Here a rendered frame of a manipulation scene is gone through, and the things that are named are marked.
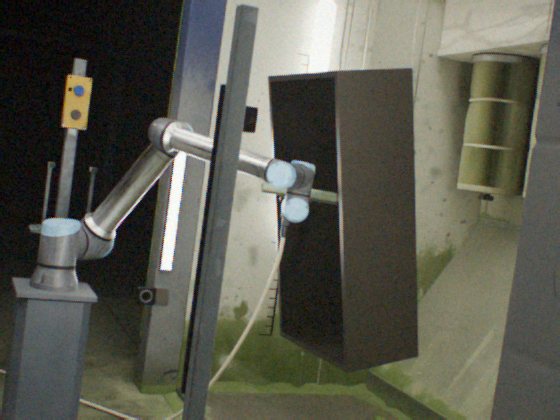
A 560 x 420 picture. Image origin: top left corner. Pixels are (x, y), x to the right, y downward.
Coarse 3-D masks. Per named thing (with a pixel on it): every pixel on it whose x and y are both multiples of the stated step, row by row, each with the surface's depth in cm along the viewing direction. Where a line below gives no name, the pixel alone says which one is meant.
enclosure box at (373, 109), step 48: (288, 96) 358; (336, 96) 302; (384, 96) 310; (288, 144) 361; (336, 144) 372; (384, 144) 313; (336, 192) 375; (384, 192) 316; (288, 240) 367; (336, 240) 378; (384, 240) 318; (288, 288) 369; (336, 288) 381; (384, 288) 321; (288, 336) 363; (336, 336) 365; (384, 336) 323
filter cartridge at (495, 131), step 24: (480, 72) 416; (504, 72) 410; (528, 72) 410; (480, 96) 415; (504, 96) 409; (528, 96) 412; (480, 120) 414; (504, 120) 409; (480, 144) 414; (504, 144) 410; (480, 168) 413; (504, 168) 411; (504, 192) 411
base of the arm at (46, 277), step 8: (40, 264) 310; (48, 264) 309; (40, 272) 310; (48, 272) 309; (56, 272) 309; (64, 272) 311; (72, 272) 314; (32, 280) 311; (40, 280) 310; (48, 280) 308; (56, 280) 308; (64, 280) 310; (72, 280) 314; (40, 288) 308; (48, 288) 307; (56, 288) 308; (64, 288) 310; (72, 288) 313
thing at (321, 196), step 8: (264, 184) 318; (264, 192) 319; (272, 192) 318; (280, 192) 318; (312, 192) 319; (320, 192) 319; (328, 192) 319; (320, 200) 319; (328, 200) 319; (336, 200) 320; (288, 224) 320; (280, 232) 321
